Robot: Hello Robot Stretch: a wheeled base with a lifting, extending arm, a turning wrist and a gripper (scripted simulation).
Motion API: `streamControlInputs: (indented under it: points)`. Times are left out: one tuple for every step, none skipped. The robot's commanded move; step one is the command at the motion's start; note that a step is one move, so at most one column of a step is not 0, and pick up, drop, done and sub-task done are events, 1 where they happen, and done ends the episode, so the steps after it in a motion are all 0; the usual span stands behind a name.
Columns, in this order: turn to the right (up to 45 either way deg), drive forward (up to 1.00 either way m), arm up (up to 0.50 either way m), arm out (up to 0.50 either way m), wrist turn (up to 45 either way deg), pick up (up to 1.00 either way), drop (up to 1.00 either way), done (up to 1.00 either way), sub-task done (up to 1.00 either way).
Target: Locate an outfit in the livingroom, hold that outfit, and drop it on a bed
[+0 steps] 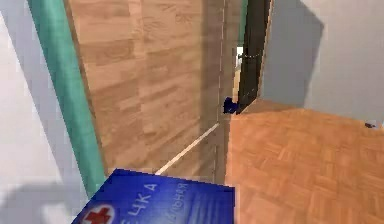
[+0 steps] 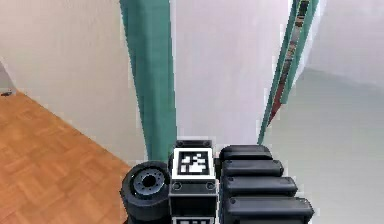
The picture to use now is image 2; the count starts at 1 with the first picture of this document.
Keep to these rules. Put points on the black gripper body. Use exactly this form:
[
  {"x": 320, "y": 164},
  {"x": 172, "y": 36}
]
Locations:
[{"x": 146, "y": 190}]

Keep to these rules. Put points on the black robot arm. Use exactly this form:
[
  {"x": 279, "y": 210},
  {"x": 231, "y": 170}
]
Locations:
[{"x": 253, "y": 186}]

